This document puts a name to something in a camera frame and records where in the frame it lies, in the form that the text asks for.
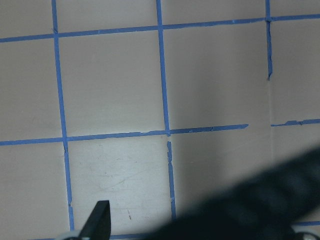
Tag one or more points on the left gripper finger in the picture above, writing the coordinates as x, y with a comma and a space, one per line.
98, 224

